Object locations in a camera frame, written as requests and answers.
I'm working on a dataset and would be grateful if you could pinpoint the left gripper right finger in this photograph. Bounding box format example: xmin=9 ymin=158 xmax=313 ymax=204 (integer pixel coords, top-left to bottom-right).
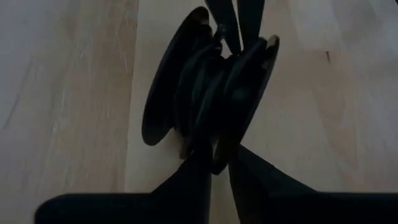
xmin=228 ymin=144 xmax=320 ymax=194

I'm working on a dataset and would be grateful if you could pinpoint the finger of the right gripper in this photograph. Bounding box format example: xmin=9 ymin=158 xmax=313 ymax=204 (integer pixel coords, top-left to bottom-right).
xmin=237 ymin=0 xmax=266 ymax=51
xmin=204 ymin=0 xmax=243 ymax=56

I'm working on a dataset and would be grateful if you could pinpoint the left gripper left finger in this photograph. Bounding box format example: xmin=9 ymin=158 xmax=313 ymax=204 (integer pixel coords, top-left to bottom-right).
xmin=150 ymin=141 xmax=214 ymax=195

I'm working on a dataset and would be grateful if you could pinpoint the black cable spool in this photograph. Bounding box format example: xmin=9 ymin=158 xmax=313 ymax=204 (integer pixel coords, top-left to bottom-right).
xmin=141 ymin=6 xmax=280 ymax=175

